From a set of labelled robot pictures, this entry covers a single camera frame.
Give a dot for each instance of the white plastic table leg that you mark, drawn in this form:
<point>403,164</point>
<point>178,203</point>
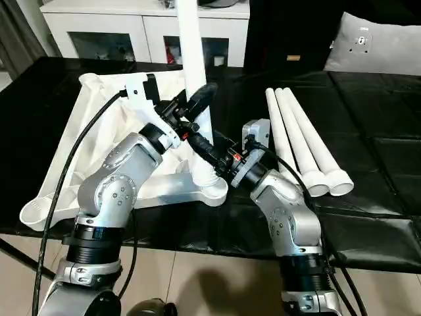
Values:
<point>310,131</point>
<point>294,131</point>
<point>278,131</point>
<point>194,49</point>

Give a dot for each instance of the white plastic table top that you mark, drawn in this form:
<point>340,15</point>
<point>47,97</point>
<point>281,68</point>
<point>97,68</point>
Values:
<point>164,191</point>

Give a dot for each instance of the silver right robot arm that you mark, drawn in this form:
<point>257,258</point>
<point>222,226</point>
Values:
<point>292,224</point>

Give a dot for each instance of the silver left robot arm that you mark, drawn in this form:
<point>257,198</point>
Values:
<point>112,191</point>

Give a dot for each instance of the small white cup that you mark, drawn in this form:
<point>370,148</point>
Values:
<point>218,61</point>

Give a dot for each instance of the grey helmet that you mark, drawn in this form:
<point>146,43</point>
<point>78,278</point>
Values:
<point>217,3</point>

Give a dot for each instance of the white sideboard with glass doors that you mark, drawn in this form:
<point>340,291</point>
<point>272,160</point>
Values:
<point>115,23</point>

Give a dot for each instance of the black speaker with gold label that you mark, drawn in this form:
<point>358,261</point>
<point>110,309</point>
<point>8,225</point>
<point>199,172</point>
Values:
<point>289,29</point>

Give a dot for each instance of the black work mat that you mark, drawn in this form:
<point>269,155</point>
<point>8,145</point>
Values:
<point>378,131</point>

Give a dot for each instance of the dark round robot body part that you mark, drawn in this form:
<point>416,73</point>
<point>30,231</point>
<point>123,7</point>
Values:
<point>151,309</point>

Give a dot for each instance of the grey cushion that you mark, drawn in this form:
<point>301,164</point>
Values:
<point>388,56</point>

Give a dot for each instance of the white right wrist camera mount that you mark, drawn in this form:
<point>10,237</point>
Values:
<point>258,131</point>

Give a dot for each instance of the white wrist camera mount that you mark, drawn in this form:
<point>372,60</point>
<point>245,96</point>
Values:
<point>258,131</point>
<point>138,95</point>

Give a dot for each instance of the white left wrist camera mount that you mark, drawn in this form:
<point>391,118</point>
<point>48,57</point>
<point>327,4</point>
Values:
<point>138,95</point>

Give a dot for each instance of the black metal frame leg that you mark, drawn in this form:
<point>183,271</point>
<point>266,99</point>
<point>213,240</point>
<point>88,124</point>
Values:
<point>29,260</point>

